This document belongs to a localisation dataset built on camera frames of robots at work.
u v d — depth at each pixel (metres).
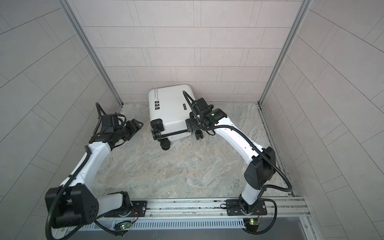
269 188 0.48
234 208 0.71
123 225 0.65
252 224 0.68
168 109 0.87
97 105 0.64
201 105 0.61
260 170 0.43
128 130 0.71
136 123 0.73
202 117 0.58
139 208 0.72
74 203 0.38
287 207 0.73
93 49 0.87
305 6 0.71
